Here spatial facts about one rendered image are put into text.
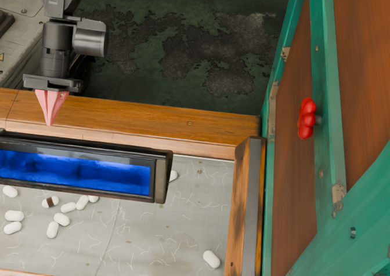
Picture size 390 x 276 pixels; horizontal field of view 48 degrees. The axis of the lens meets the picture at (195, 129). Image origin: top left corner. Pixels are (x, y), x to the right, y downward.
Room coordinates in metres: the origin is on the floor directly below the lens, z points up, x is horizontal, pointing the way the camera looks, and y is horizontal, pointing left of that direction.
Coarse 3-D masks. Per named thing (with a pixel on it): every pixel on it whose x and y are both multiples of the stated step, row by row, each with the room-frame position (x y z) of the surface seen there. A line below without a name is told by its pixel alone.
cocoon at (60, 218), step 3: (57, 213) 0.33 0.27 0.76; (60, 213) 0.33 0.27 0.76; (54, 216) 0.32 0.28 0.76; (57, 216) 0.32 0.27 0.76; (60, 216) 0.32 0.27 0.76; (63, 216) 0.32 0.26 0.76; (66, 216) 0.33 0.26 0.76; (54, 219) 0.32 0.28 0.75; (57, 219) 0.32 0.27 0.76; (60, 219) 0.32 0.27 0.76; (63, 219) 0.32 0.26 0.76; (66, 219) 0.32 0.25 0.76; (69, 219) 0.32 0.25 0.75; (57, 222) 0.31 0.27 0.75; (60, 222) 0.31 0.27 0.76; (63, 222) 0.31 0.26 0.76; (66, 222) 0.31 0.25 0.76; (69, 222) 0.32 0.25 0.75; (63, 225) 0.31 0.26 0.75; (66, 225) 0.31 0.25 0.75
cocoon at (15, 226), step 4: (8, 224) 0.30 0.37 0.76; (12, 224) 0.30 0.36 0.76; (16, 224) 0.30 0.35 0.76; (20, 224) 0.31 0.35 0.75; (4, 228) 0.30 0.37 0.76; (8, 228) 0.29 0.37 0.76; (12, 228) 0.30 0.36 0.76; (16, 228) 0.30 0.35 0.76; (8, 232) 0.29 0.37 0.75; (12, 232) 0.29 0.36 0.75
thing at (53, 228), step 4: (52, 224) 0.31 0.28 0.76; (56, 224) 0.31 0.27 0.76; (48, 228) 0.30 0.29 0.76; (52, 228) 0.30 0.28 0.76; (56, 228) 0.30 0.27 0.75; (48, 232) 0.29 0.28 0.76; (52, 232) 0.29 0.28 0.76; (56, 232) 0.29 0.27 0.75; (48, 236) 0.28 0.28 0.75; (52, 236) 0.28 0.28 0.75
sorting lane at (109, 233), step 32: (192, 160) 0.47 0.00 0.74; (224, 160) 0.48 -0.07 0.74; (0, 192) 0.38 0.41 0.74; (32, 192) 0.38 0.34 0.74; (192, 192) 0.40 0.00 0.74; (224, 192) 0.40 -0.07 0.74; (0, 224) 0.31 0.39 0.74; (32, 224) 0.31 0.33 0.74; (96, 224) 0.32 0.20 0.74; (128, 224) 0.32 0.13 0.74; (160, 224) 0.32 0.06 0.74; (192, 224) 0.32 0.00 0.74; (224, 224) 0.33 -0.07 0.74; (0, 256) 0.24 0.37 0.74; (32, 256) 0.25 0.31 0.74; (64, 256) 0.25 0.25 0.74; (96, 256) 0.25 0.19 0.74; (128, 256) 0.25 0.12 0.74; (160, 256) 0.25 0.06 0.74; (192, 256) 0.26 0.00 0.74; (224, 256) 0.26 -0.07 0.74
